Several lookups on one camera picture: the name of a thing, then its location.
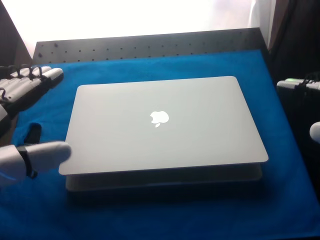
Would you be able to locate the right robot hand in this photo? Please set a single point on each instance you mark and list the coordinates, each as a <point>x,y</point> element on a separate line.
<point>287,85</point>

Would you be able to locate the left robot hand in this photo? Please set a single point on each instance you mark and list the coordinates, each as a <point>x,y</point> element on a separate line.
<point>50,152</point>

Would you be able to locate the silver laptop with apple logo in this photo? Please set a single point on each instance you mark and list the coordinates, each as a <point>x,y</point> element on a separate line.
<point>130,130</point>

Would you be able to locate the dark brown curtain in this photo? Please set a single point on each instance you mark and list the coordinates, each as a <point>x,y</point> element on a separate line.
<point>7,37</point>
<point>300,25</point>

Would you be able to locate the blue table cloth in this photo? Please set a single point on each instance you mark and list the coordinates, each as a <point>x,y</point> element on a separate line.
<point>175,220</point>

